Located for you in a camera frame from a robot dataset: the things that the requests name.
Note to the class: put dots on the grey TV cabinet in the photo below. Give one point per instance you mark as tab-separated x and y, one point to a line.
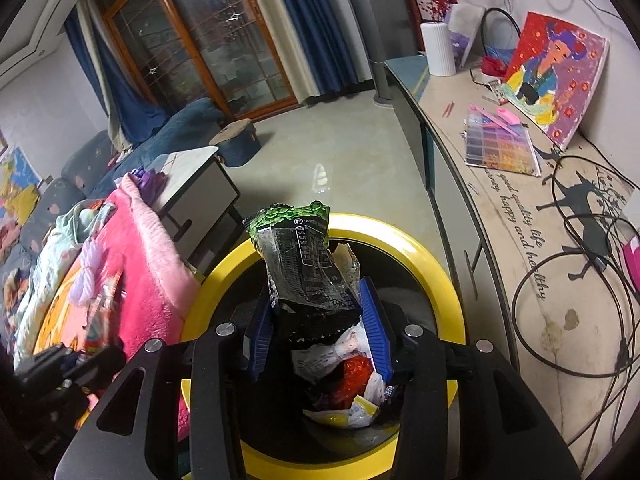
415	110

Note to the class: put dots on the red pen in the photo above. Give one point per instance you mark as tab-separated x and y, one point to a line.
448	108

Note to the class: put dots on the light blue cloth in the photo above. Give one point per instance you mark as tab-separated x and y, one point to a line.
65	230

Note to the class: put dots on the grey tower air conditioner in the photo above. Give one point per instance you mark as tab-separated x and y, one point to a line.
365	20

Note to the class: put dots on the blue sofa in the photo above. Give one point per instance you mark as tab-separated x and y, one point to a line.
175	120

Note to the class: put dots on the red crumpled wrapper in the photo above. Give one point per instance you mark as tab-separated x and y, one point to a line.
355	372

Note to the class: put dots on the clear bead organizer box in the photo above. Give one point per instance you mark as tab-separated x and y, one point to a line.
500	145

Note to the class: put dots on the cream curtain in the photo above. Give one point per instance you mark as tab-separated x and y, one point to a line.
270	50

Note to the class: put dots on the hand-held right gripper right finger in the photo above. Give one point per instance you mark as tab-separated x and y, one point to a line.
375	330

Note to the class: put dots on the yellow rimmed black trash bin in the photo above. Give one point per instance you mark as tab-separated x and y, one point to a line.
400	245

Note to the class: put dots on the white top coffee table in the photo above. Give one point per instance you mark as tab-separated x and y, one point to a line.
190	165

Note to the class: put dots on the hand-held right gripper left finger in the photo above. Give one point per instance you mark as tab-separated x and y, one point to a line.
260	345

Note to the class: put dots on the green black snack wrapper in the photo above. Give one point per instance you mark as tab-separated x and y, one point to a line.
300	260

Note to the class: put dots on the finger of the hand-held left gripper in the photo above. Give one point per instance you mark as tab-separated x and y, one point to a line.
102	367

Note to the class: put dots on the small purple picture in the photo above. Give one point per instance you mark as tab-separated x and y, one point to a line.
465	35

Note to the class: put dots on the white ribbed vase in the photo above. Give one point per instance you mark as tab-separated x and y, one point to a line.
437	50

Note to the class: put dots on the yellow white wrapper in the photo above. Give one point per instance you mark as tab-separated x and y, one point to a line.
360	412

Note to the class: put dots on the pink object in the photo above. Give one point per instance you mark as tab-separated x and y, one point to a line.
631	265

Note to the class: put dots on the blue curtain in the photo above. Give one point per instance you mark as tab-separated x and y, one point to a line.
310	20
120	85

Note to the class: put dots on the purple yarn bow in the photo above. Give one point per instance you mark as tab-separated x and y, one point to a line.
90	270

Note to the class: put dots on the colourful wall poster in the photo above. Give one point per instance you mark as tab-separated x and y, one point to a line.
20	175

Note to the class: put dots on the wooden framed glass door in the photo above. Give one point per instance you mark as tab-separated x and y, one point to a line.
210	35

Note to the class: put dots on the purple yarn bundle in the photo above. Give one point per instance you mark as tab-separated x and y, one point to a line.
147	182

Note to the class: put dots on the colourful portrait painting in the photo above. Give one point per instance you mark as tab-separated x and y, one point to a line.
550	75

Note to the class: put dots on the pink plush blanket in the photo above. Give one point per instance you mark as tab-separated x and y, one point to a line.
145	270

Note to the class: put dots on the pink flat box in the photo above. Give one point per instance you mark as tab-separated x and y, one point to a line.
507	117

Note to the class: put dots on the blue footstool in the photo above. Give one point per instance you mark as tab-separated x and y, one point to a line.
235	145

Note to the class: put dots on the printed desk mat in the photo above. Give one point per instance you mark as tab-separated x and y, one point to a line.
500	220

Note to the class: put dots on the white plastic bag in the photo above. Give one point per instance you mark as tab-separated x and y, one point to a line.
320	357

